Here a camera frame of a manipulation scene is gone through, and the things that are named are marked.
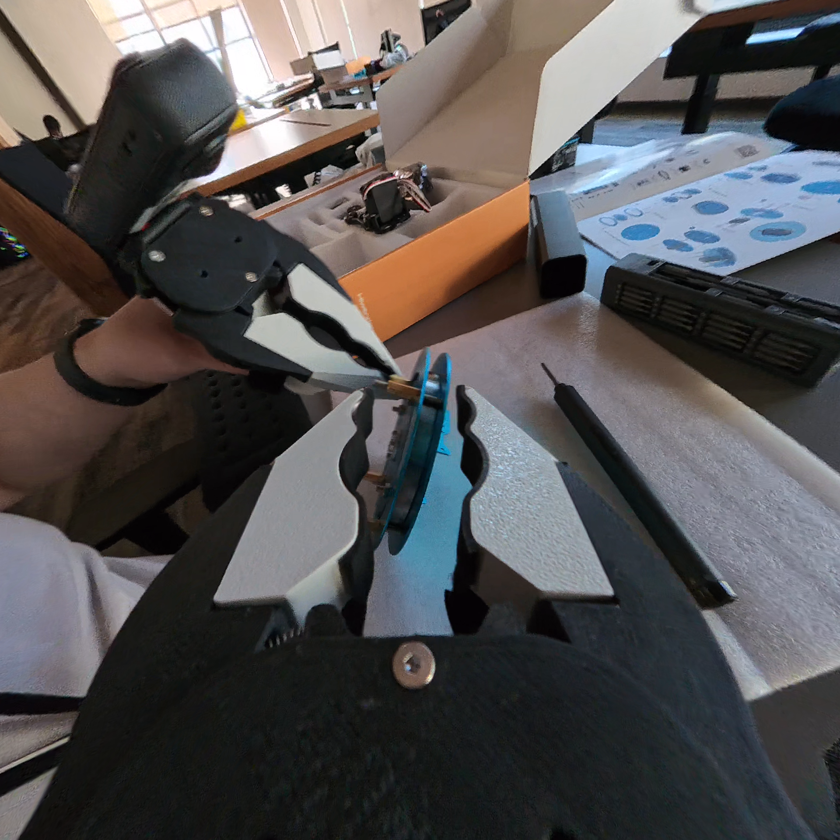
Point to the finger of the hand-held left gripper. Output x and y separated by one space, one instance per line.
328 302
308 354

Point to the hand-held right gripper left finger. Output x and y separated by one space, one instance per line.
295 525

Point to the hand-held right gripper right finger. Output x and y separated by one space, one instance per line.
538 525

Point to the black electric screwdriver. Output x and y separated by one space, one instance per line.
636 485

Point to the blue round metal turntable base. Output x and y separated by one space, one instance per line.
420 446

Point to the person's left forearm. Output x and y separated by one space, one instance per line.
46 433

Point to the grey desk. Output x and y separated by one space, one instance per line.
807 420

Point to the person's left hand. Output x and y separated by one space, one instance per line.
144 348

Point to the wooden top table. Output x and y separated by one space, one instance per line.
295 141

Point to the black wristband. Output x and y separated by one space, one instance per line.
98 392

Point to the white foam sheet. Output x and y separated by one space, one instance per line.
722 492

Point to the dark bit case sleeve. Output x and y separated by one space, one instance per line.
561 249

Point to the cardboard box with white flaps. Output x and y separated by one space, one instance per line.
459 98

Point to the large window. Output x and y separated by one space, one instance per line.
184 26

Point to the black screwdriver bit case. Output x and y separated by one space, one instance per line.
722 315

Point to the printed instruction booklet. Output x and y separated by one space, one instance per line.
656 174

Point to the printed instruction sheet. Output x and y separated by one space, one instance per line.
722 223

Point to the black office chair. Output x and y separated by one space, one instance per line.
807 121

